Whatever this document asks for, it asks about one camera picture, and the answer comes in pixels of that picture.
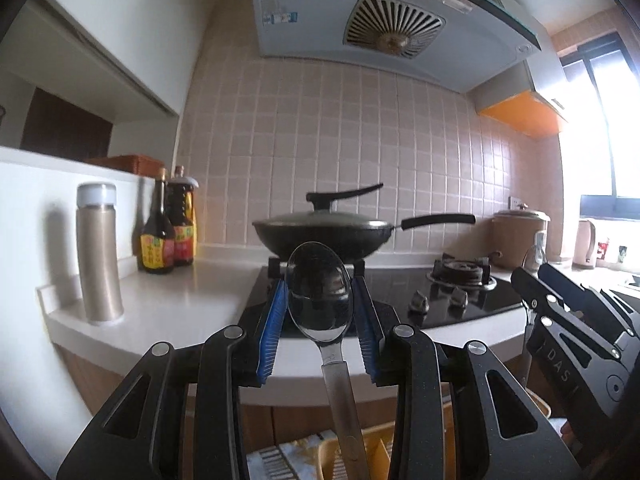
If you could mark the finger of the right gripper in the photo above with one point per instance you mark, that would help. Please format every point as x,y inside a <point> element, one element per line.
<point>544,301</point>
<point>598,310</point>

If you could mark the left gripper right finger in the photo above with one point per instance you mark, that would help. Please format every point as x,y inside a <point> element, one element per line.
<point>450,399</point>

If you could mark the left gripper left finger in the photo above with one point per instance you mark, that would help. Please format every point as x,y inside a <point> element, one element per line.
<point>137,433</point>

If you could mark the steel spoon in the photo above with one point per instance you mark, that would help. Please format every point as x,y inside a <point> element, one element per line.
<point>320,304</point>

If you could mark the beige rice cooker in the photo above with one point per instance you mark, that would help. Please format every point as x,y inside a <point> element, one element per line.
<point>520,238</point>

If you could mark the pink electric kettle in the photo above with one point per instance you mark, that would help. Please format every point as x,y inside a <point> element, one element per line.
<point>585,251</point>

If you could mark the yellow plastic utensil basket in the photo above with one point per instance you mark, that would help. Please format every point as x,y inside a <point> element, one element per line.
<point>378,418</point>

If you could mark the black gas stove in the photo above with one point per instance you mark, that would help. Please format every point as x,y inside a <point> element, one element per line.
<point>450,299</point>

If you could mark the steel thermos bottle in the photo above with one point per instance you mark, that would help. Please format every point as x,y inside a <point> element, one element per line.
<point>97,252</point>

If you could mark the patterned blue table cloth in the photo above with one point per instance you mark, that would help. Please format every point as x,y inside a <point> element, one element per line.
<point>295,460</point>

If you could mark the black wok with lid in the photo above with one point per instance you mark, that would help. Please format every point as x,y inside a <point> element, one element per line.
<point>352,237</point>

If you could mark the dark soy sauce bottle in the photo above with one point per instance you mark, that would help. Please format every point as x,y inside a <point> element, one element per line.
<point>157,238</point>

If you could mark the vinegar bottle yellow label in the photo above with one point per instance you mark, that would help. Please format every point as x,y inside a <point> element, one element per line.
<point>181,214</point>

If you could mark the brown box on ledge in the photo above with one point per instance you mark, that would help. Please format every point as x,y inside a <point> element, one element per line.
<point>140,165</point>

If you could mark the range hood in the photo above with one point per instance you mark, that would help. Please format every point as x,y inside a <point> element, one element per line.
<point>457,44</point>

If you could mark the orange wall cabinet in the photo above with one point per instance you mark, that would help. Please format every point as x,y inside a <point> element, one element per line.
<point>526,113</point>

